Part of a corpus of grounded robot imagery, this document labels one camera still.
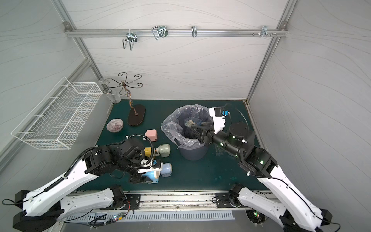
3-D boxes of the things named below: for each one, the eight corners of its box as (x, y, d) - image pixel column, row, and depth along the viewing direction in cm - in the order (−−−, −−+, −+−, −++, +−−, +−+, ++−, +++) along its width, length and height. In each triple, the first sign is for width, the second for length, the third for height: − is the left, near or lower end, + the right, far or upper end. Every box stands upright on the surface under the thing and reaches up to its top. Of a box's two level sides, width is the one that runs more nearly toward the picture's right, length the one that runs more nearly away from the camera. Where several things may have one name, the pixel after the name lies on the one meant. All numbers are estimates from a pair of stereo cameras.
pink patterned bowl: (107, 132, 101) (104, 129, 98) (111, 122, 107) (109, 118, 104) (121, 132, 101) (119, 129, 98) (125, 122, 107) (123, 118, 104)
